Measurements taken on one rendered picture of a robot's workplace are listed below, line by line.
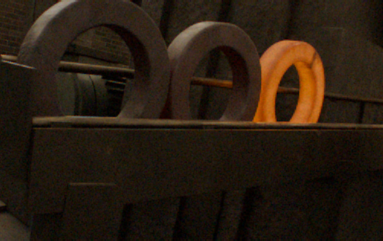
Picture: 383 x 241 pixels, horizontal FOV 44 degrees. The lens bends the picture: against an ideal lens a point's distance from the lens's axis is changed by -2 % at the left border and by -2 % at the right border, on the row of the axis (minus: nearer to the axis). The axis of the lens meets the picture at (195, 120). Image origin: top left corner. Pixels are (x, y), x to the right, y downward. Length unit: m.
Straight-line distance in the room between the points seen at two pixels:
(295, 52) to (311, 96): 0.11
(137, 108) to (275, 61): 0.26
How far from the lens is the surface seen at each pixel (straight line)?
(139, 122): 0.54
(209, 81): 0.72
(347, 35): 1.07
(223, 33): 0.64
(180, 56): 0.59
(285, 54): 0.75
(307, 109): 0.85
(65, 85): 1.95
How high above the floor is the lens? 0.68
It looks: 4 degrees down
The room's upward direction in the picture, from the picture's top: 12 degrees clockwise
